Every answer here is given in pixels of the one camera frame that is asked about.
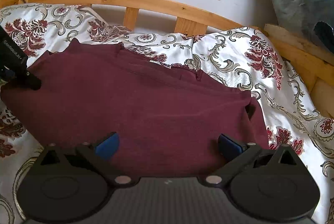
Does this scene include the white floral satin bedspread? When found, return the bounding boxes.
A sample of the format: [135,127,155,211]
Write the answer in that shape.
[1,4,333,223]

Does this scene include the wooden bed frame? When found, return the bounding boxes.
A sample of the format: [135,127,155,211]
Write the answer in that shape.
[1,0,333,117]

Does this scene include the maroon long-sleeve shirt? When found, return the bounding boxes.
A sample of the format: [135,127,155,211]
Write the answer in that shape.
[1,40,268,176]

